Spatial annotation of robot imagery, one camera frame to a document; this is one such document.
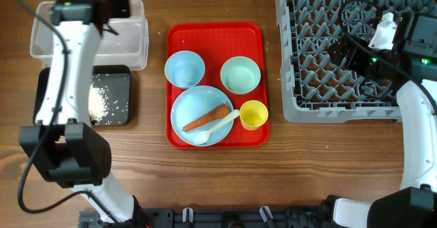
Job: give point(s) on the white plastic spoon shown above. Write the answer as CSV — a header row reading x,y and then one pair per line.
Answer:
x,y
203,136

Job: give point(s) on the orange carrot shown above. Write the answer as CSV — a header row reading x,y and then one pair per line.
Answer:
x,y
215,114

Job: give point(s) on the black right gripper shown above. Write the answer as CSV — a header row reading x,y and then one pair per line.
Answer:
x,y
352,63

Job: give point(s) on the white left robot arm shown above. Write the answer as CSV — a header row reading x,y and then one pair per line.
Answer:
x,y
61,144

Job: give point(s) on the light blue small bowl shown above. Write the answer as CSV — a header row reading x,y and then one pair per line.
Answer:
x,y
185,69

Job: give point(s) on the grey dishwasher rack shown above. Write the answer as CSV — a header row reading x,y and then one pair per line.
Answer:
x,y
314,90

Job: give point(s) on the clear plastic bin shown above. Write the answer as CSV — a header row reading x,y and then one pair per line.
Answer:
x,y
129,47

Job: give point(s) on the red plastic tray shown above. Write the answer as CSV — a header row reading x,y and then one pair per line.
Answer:
x,y
216,43

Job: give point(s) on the light blue plate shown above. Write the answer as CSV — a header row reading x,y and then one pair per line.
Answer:
x,y
191,105

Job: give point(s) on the yellow plastic cup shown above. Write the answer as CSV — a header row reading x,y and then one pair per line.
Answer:
x,y
253,114

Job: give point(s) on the white rice pile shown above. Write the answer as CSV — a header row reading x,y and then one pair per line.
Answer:
x,y
97,103

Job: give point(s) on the black waste tray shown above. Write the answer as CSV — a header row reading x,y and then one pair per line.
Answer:
x,y
116,95

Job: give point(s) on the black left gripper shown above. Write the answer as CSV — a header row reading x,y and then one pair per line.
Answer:
x,y
121,10

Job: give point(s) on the mint green bowl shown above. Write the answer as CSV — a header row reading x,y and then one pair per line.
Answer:
x,y
240,75

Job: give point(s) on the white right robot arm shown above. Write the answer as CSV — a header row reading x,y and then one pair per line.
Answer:
x,y
404,53

